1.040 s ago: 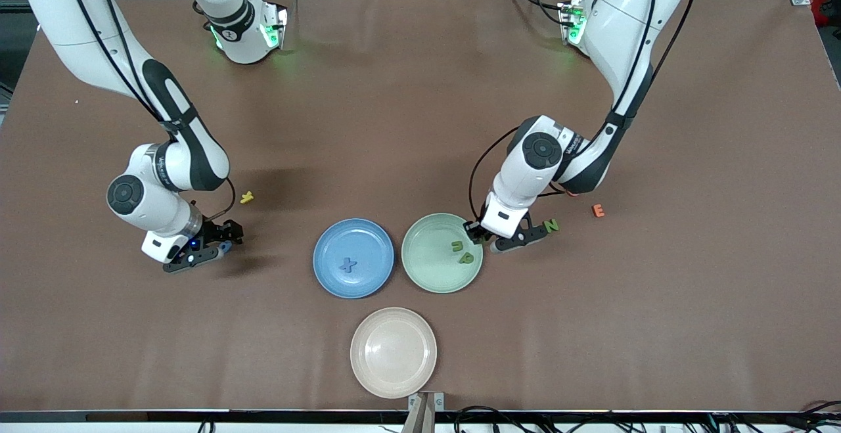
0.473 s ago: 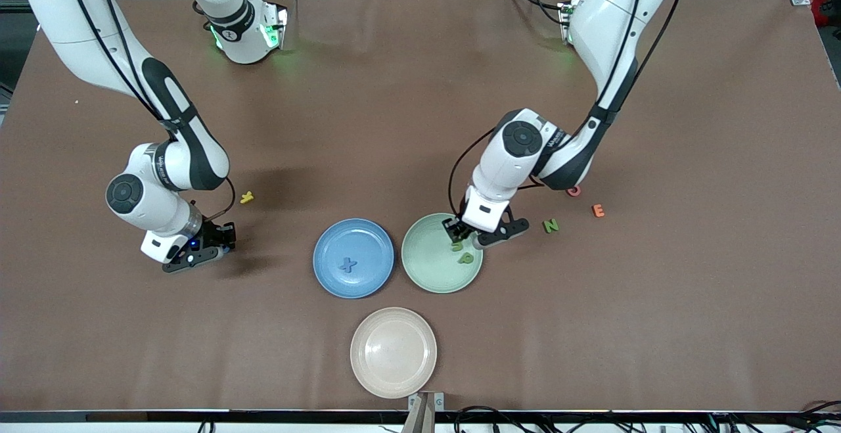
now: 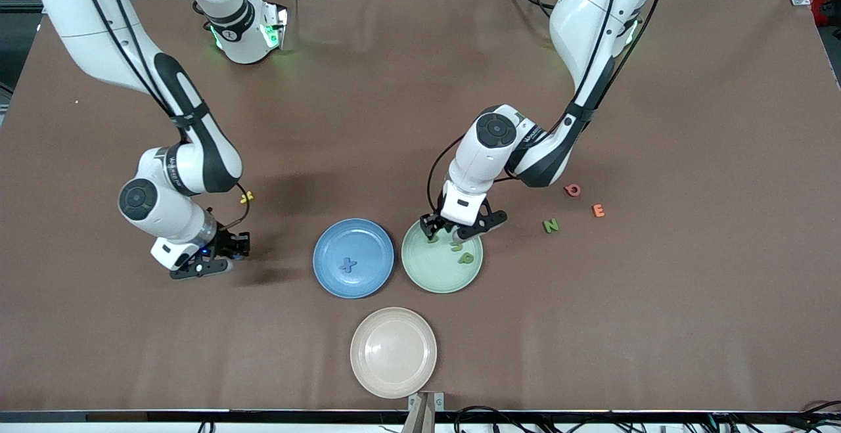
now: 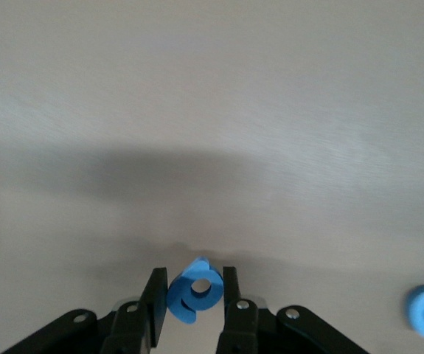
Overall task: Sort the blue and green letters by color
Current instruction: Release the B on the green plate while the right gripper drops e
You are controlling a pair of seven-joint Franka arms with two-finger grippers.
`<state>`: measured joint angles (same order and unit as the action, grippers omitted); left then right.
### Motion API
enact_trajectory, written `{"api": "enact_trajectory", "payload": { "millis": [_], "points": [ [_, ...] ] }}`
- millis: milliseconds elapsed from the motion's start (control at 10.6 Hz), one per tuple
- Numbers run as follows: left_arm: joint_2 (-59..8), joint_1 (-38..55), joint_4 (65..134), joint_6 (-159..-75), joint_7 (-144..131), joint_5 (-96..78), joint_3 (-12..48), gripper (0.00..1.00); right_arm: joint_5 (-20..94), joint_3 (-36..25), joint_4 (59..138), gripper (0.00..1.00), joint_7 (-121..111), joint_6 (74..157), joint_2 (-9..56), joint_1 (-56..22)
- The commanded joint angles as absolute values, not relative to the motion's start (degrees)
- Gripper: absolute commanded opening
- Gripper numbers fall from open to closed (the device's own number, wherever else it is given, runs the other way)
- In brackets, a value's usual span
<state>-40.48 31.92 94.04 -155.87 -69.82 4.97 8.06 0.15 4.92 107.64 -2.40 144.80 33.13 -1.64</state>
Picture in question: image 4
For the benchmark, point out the brown table cover sheet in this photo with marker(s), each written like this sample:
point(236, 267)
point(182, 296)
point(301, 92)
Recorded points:
point(197, 92)

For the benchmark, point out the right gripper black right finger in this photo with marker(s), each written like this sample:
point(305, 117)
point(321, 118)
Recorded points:
point(241, 328)

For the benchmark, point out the blue letter a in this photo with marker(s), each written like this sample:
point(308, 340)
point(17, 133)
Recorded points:
point(182, 295)

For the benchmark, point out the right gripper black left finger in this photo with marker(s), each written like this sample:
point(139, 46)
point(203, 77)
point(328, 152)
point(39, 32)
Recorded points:
point(130, 328)

